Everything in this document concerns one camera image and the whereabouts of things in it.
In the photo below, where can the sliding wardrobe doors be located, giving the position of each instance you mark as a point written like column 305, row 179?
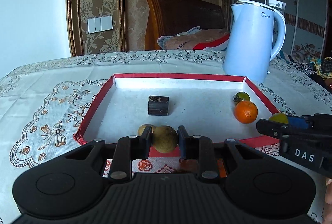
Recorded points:
column 306, row 25

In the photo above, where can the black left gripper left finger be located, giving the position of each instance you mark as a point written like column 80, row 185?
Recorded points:
column 145, row 143

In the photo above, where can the person's hand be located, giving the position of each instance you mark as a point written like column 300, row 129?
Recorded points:
column 327, row 210

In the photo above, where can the orange tangerine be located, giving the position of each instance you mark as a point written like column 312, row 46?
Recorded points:
column 221, row 168
column 246, row 112

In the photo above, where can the pink pillow on bed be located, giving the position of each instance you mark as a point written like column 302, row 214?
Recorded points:
column 196, row 39

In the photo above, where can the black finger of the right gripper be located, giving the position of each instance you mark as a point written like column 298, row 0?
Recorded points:
column 275, row 129

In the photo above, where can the gold wooden wall frame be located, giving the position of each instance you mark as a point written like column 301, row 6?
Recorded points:
column 81, row 41

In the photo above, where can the green cherry tomato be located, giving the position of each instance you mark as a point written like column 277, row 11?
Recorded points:
column 241, row 96

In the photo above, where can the brown longan fruit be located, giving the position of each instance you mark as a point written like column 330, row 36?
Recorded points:
column 142, row 128
column 165, row 139

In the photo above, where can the white wall switch panel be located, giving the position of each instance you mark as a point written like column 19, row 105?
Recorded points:
column 99, row 24

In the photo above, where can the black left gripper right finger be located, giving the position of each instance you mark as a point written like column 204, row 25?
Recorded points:
column 186, row 144

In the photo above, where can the white electric kettle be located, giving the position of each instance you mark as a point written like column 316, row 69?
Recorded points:
column 256, row 37

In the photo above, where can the dark brown round fruit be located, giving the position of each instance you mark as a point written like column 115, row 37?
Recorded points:
column 188, row 166

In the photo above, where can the dark sugarcane piece in tray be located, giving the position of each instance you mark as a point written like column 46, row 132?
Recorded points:
column 158, row 105

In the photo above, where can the red shallow tray box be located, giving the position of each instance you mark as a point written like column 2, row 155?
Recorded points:
column 202, row 103

